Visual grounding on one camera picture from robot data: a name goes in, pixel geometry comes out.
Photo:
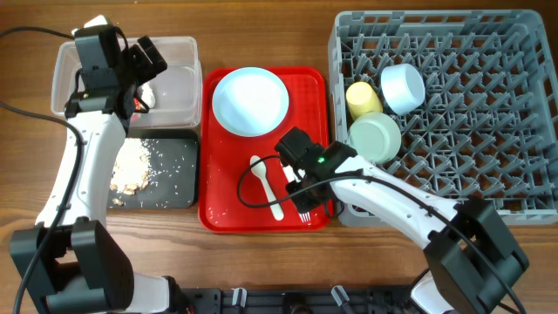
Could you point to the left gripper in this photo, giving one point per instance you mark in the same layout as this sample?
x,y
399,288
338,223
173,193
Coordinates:
x,y
146,70

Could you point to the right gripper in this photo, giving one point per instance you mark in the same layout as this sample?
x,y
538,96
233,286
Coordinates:
x,y
303,201

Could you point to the cream plastic fork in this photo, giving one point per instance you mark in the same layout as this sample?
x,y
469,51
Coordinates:
x,y
290,175

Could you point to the white tissue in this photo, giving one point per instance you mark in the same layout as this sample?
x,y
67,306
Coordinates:
x,y
146,93

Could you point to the clear plastic waste bin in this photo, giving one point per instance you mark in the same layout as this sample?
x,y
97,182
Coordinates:
x,y
177,91

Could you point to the cream plastic spoon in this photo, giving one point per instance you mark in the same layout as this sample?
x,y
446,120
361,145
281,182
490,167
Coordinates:
x,y
259,170

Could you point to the mint green bowl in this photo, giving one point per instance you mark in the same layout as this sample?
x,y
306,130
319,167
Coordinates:
x,y
375,136

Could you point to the leftover rice and food scraps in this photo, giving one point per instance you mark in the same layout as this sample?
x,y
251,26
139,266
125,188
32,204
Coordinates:
x,y
130,171

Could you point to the light blue round plate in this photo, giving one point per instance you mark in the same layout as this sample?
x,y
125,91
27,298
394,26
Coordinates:
x,y
250,102

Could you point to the yellow plastic cup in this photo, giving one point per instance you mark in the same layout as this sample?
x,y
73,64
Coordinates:
x,y
362,99

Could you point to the black plastic waste tray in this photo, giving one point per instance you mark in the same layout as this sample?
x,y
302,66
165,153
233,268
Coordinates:
x,y
174,170

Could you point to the small light blue bowl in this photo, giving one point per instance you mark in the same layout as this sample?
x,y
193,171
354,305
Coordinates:
x,y
403,88

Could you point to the red snack wrapper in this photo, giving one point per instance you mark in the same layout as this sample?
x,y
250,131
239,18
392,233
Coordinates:
x,y
140,106

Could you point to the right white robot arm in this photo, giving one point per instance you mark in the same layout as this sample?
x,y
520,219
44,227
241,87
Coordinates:
x,y
473,260

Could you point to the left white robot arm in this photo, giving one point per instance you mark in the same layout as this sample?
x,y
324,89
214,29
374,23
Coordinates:
x,y
68,261

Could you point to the grey plastic dishwasher rack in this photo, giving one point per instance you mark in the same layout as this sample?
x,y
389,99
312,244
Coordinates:
x,y
488,124

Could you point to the red plastic serving tray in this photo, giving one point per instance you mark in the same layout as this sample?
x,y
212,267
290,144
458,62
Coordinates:
x,y
225,156

